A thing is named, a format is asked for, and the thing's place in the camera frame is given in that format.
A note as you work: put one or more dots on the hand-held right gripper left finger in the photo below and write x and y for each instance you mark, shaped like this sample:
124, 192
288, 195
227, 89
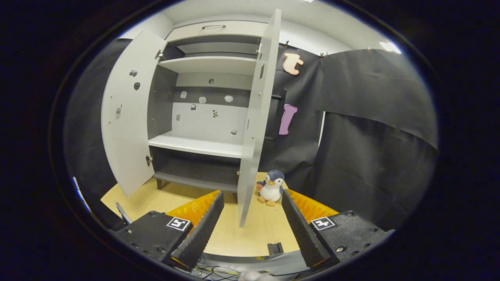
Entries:
201, 230

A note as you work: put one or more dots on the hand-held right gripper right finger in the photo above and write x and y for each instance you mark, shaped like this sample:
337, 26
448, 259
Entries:
302, 230

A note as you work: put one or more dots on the white grey cabinet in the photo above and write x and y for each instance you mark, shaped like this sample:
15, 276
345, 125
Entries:
203, 146

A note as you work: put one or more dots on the white cabinet door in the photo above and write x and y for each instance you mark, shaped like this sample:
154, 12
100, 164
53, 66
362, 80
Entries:
125, 117
254, 136

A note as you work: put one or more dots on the white cabinet drawer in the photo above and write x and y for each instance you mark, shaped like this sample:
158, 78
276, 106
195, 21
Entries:
246, 29

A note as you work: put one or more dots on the small black clamp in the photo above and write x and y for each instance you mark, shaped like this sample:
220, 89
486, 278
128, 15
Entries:
275, 248

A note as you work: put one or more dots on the penguin plush toy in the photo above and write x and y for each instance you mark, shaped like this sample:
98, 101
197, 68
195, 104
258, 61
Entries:
271, 189

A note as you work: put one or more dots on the grey flat bar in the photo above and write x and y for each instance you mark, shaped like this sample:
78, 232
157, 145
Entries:
123, 212

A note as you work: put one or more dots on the black backdrop cloth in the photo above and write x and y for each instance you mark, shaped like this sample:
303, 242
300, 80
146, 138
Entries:
88, 117
371, 175

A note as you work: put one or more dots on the small ceiling light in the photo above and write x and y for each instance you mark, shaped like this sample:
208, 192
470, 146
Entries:
390, 47

